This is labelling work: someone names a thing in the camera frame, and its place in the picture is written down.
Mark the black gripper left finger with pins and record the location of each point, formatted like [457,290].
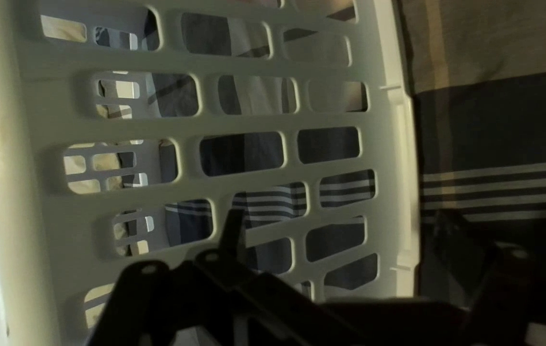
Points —
[178,300]

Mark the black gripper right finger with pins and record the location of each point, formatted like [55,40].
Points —
[516,294]

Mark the white plastic laundry basket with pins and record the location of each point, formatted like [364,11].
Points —
[36,192]

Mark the plaid bed blanket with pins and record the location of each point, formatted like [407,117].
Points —
[497,127]

